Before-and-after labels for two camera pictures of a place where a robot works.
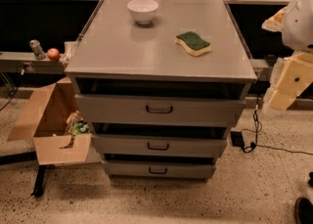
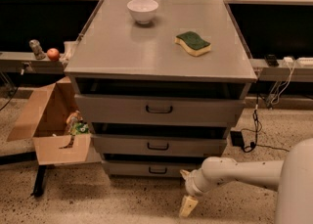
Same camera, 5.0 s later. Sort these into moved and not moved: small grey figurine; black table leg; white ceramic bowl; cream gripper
Moved: cream gripper
Not moved: black table leg; white ceramic bowl; small grey figurine
